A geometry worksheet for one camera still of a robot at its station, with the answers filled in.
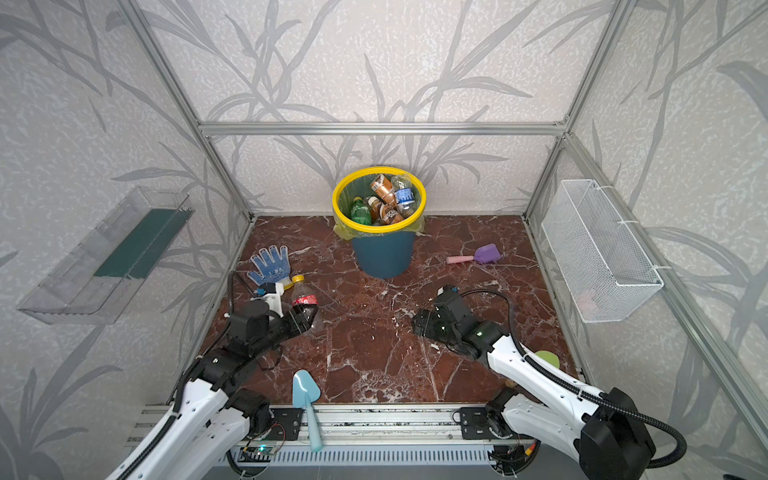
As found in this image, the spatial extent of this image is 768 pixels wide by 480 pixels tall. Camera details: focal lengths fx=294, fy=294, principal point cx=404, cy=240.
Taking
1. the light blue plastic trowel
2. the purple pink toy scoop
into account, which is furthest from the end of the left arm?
the purple pink toy scoop

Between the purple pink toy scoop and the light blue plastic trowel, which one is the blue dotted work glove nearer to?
the light blue plastic trowel

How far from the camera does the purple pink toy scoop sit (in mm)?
1075
